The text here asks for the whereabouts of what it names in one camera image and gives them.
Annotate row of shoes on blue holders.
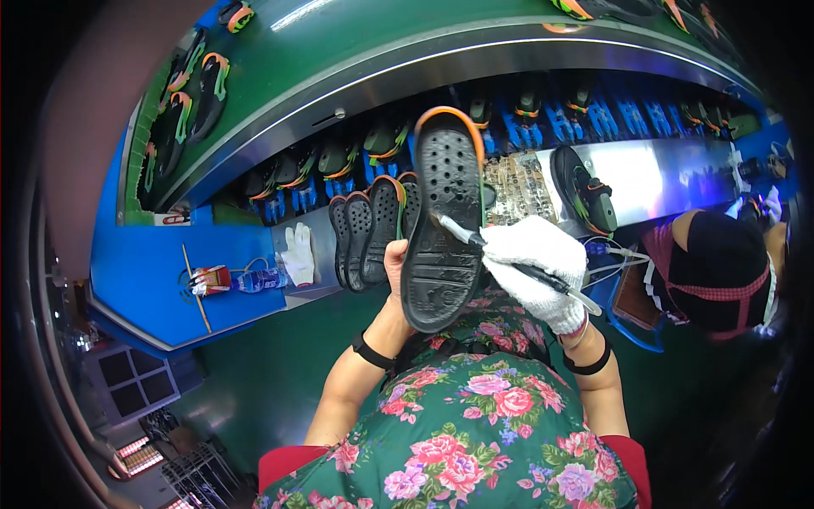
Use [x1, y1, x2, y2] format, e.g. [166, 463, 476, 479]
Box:
[242, 76, 764, 224]

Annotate white cables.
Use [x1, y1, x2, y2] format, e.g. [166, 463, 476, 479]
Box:
[584, 235, 651, 284]

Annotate blue framed brown stool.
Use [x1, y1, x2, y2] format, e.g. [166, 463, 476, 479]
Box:
[605, 257, 669, 354]

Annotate thin wooden stick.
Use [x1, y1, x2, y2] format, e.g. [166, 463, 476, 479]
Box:
[182, 243, 212, 334]

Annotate black handled glue brush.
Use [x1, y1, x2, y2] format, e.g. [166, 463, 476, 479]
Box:
[432, 213, 602, 317]

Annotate glue stained pad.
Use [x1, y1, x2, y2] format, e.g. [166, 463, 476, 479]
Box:
[483, 151, 560, 227]

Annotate black shoe green orange straps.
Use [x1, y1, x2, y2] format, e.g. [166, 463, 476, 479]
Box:
[156, 91, 193, 179]
[550, 0, 662, 21]
[217, 0, 256, 34]
[137, 141, 159, 211]
[188, 52, 231, 144]
[661, 0, 691, 33]
[167, 27, 209, 96]
[550, 145, 619, 238]

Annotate metal wire rack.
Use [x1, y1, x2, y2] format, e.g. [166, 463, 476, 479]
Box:
[159, 439, 243, 509]

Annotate white cotton glove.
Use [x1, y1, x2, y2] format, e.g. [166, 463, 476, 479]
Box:
[281, 223, 316, 288]

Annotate grey grid panel cabinet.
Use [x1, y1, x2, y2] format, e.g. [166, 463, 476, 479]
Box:
[83, 340, 185, 427]

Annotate person's legs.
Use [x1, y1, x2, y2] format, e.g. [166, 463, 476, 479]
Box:
[407, 283, 554, 370]

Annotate person's right hand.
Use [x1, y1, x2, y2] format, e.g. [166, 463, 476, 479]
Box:
[480, 215, 590, 337]

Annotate thin wrist bracelet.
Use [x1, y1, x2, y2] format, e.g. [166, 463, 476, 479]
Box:
[560, 315, 591, 350]

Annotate black wrist band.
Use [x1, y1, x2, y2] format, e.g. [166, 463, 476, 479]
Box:
[562, 340, 613, 376]
[351, 331, 396, 371]

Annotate person's left hand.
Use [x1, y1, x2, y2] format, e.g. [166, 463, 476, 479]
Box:
[372, 238, 413, 341]

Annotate red and white packet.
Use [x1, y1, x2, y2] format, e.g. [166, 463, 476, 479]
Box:
[188, 265, 233, 297]

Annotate clear plastic water bottle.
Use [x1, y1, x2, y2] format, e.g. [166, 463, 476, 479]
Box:
[230, 267, 290, 295]

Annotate green conveyor belt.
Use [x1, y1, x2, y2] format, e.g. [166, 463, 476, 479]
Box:
[117, 0, 764, 227]

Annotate black perforated shoe sole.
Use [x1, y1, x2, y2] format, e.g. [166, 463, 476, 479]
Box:
[397, 172, 422, 241]
[328, 195, 351, 288]
[360, 175, 408, 287]
[343, 191, 375, 294]

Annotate black shoe sole orange rim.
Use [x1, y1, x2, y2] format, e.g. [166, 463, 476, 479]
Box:
[401, 106, 489, 334]

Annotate person's body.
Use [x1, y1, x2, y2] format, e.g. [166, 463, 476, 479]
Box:
[253, 353, 652, 509]

